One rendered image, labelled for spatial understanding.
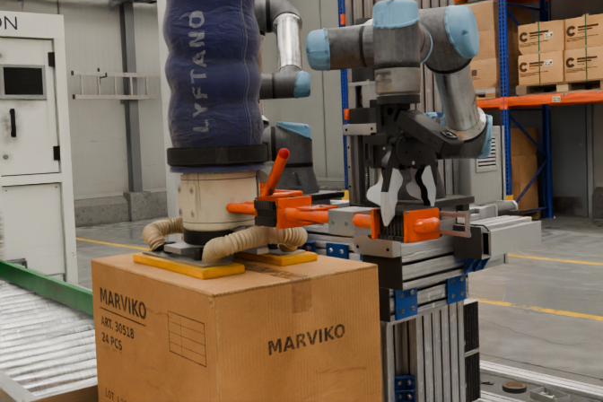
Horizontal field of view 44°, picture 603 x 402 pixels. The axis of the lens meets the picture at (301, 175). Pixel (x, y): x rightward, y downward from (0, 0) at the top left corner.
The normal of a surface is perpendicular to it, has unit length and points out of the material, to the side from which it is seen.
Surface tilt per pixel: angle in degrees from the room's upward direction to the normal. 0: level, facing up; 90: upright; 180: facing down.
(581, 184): 90
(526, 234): 90
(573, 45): 92
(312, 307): 90
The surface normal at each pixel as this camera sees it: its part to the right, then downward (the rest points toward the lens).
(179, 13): -0.48, -0.15
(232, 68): 0.36, -0.33
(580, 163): -0.72, 0.07
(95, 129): 0.69, 0.01
